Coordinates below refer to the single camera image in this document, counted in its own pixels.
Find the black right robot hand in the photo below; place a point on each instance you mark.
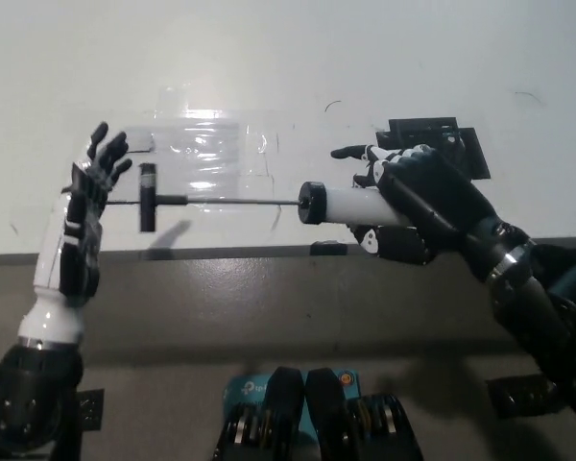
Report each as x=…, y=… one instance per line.
x=441, y=197

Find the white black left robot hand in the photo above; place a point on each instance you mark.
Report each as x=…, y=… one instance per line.
x=53, y=259

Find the large white syringe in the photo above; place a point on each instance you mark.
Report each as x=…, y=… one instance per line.
x=355, y=204

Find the black holder tray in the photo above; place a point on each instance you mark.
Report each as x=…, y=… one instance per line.
x=413, y=132

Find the clear plastic film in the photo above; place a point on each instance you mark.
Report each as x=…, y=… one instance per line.
x=259, y=144

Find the teal router box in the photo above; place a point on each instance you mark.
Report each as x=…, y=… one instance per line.
x=247, y=391

